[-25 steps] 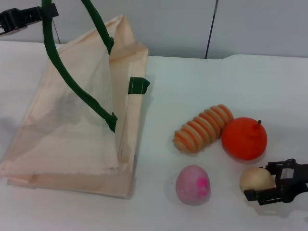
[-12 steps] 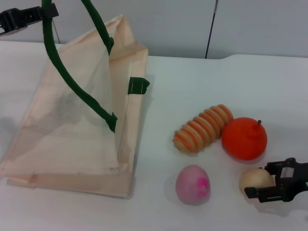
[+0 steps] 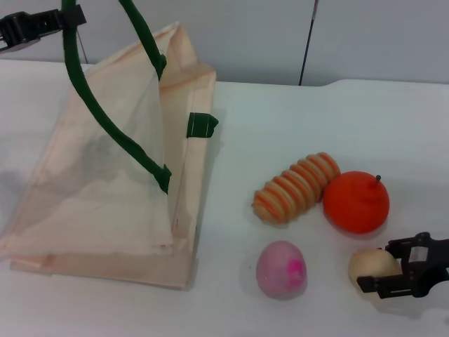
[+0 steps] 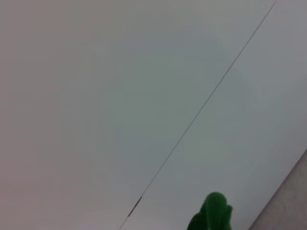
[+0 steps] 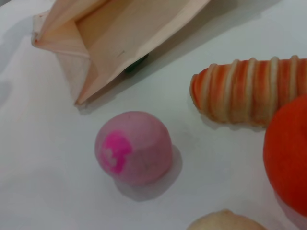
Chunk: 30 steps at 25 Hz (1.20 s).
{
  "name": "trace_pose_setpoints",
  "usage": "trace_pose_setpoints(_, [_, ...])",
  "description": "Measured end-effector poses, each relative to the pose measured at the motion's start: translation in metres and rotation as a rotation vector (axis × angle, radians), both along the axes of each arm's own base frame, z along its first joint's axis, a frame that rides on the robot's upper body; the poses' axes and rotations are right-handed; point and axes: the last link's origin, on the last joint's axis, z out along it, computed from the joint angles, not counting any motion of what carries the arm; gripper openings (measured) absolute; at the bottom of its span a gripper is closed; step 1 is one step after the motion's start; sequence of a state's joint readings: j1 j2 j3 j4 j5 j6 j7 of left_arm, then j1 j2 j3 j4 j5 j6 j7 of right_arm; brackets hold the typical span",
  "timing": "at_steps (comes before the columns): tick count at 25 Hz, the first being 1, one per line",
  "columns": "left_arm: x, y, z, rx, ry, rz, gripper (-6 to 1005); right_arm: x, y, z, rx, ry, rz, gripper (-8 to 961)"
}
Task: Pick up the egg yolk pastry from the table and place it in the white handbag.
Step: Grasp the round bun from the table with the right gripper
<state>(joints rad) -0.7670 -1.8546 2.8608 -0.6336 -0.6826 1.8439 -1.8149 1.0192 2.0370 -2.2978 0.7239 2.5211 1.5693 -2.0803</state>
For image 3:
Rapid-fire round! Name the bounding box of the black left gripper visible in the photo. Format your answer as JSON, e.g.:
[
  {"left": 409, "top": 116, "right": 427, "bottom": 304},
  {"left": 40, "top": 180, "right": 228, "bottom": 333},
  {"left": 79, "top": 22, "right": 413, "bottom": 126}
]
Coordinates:
[{"left": 0, "top": 6, "right": 87, "bottom": 48}]

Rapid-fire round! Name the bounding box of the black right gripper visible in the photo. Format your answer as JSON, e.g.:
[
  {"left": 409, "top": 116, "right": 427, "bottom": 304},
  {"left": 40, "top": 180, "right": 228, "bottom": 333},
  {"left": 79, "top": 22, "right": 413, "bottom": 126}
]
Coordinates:
[{"left": 356, "top": 232, "right": 449, "bottom": 300}]

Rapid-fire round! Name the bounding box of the beige egg yolk pastry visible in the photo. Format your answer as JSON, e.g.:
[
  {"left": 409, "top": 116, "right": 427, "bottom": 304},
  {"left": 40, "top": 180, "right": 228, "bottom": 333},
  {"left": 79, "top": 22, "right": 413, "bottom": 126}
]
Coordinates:
[{"left": 347, "top": 247, "right": 403, "bottom": 294}]

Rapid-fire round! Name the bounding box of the cream handbag with green handles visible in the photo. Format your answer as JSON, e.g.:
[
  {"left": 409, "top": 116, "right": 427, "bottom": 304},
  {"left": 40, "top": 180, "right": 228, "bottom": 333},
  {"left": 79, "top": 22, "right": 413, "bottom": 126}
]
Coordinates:
[{"left": 0, "top": 0, "right": 220, "bottom": 291}]

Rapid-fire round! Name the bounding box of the pink egg-shaped bun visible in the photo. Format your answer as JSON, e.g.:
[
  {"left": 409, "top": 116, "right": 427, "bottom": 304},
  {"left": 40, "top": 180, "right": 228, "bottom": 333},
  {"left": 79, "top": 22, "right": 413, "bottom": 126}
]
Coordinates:
[{"left": 255, "top": 240, "right": 308, "bottom": 300}]

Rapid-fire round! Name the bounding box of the orange round toy fruit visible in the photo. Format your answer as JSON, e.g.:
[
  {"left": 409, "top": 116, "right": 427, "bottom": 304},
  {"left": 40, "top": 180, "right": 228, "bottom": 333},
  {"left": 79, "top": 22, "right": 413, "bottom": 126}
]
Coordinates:
[{"left": 322, "top": 171, "right": 391, "bottom": 235}]

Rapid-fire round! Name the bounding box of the ridged striped bread roll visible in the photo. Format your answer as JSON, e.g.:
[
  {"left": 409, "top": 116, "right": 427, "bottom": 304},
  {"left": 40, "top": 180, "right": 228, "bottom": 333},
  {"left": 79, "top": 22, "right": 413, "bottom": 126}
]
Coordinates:
[{"left": 250, "top": 151, "right": 342, "bottom": 224}]

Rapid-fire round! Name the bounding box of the thin black vertical pole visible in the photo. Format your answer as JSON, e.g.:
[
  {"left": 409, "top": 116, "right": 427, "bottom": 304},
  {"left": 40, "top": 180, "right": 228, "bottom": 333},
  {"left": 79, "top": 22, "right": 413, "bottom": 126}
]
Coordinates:
[{"left": 298, "top": 0, "right": 319, "bottom": 86}]

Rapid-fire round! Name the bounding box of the thin grey hanging cable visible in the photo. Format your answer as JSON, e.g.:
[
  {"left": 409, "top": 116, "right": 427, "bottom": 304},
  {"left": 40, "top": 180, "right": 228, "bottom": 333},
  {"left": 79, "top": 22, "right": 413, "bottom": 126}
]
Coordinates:
[{"left": 76, "top": 26, "right": 89, "bottom": 65}]

